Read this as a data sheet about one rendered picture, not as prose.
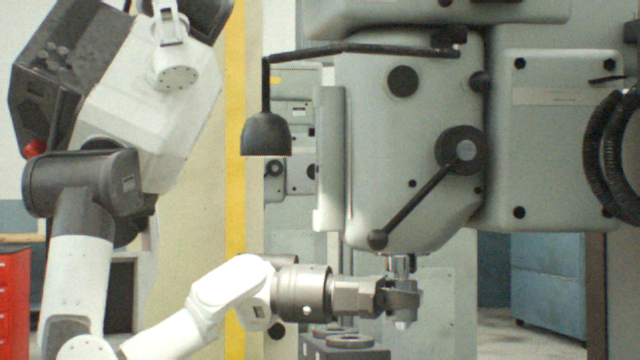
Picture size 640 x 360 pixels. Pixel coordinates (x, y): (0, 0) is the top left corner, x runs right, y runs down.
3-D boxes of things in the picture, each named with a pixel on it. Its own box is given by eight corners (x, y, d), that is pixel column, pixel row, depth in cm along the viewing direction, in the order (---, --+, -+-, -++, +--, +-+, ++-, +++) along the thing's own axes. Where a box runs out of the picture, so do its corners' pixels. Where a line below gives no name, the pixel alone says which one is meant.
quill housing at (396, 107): (360, 256, 138) (360, 20, 137) (325, 246, 158) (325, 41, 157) (493, 255, 142) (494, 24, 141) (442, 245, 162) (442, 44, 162)
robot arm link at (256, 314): (293, 300, 147) (217, 297, 149) (304, 341, 155) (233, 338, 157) (305, 239, 154) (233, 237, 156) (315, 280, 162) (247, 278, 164)
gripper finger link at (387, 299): (420, 311, 147) (377, 309, 148) (420, 289, 147) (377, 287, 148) (419, 313, 145) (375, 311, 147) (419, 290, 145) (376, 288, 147)
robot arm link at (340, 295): (374, 269, 144) (292, 267, 147) (373, 337, 144) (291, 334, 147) (386, 262, 156) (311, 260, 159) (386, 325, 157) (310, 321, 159)
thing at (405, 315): (414, 318, 152) (414, 283, 152) (420, 322, 148) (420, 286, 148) (383, 318, 152) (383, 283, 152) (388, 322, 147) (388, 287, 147)
